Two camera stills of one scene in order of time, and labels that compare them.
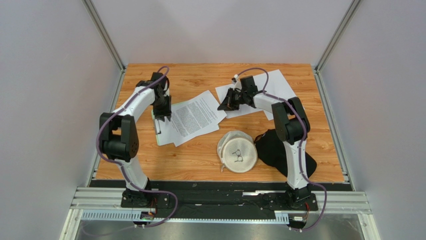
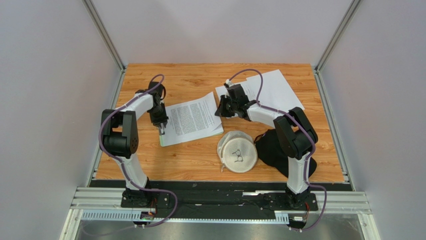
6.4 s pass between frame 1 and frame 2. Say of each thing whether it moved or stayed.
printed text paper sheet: moved
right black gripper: moved
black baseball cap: stayed
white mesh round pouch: stayed
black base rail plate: stayed
